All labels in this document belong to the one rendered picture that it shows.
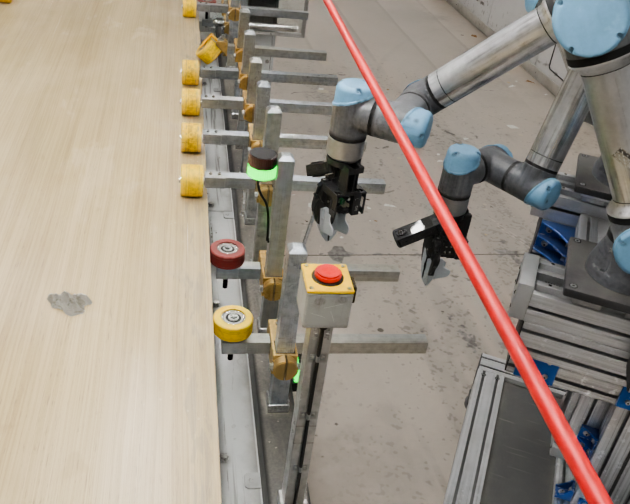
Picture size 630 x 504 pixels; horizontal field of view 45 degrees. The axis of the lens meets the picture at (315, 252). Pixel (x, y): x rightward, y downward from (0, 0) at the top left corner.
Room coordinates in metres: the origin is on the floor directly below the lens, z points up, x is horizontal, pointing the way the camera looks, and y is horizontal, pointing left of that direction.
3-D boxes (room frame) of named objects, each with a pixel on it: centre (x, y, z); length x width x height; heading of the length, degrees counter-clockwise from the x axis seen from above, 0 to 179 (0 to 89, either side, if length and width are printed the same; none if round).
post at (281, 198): (1.42, 0.09, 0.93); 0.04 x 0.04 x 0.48; 13
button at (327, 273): (0.92, -0.02, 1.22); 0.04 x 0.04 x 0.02
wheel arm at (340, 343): (1.23, -0.05, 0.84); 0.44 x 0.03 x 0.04; 103
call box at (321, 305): (0.92, -0.02, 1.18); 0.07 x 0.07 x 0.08; 13
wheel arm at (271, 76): (2.44, 0.25, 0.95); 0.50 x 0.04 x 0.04; 103
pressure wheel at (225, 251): (1.43, 0.20, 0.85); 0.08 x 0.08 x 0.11
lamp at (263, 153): (1.41, 0.13, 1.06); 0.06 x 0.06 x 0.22; 13
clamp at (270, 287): (1.44, 0.10, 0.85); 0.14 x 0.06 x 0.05; 13
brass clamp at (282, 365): (1.19, 0.04, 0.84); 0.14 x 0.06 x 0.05; 13
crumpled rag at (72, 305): (1.16, 0.46, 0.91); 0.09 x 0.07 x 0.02; 70
